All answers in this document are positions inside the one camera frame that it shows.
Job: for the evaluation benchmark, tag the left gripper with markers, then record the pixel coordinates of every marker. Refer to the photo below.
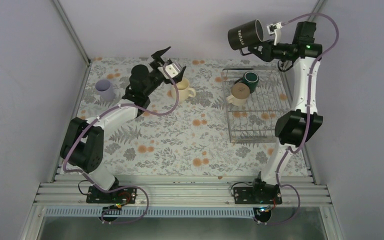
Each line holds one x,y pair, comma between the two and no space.
157,56

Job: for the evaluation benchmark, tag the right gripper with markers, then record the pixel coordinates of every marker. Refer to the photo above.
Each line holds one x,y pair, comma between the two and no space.
266,54

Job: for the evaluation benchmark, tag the black mug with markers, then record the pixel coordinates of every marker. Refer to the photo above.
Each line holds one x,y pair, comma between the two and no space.
245,35

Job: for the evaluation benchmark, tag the cream ribbed mug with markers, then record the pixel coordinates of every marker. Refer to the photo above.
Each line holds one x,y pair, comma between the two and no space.
184,91

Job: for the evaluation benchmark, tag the beige white mug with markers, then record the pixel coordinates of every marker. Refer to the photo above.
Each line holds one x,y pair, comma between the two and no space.
239,94

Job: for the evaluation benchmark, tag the lilac plastic cup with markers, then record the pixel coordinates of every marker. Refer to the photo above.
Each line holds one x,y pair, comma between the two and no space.
105,89

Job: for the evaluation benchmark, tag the metal wire dish rack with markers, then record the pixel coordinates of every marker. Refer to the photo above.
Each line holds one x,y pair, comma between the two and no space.
254,122

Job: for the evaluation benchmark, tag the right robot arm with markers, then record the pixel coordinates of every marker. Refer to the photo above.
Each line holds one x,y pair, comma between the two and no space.
298,125

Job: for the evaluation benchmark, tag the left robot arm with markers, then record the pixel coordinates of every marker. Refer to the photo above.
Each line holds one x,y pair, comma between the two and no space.
83,145

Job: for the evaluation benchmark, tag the dark green mug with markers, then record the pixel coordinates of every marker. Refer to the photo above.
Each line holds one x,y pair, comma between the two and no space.
249,78

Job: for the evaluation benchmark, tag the floral table mat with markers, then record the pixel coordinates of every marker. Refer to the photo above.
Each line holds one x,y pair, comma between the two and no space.
191,139

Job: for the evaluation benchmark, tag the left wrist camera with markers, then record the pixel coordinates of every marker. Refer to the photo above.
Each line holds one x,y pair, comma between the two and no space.
171,70

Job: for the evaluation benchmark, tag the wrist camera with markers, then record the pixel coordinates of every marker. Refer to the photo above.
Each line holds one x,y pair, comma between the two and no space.
274,29
171,70

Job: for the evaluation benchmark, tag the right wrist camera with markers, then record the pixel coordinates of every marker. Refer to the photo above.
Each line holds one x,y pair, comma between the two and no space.
274,29

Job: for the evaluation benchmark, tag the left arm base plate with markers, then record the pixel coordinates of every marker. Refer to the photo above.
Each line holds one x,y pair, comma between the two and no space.
123,196

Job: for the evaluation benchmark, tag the aluminium front rail frame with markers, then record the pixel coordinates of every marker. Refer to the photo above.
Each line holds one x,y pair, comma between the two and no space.
175,196

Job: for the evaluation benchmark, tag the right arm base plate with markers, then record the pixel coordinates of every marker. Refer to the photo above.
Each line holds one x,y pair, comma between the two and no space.
245,196

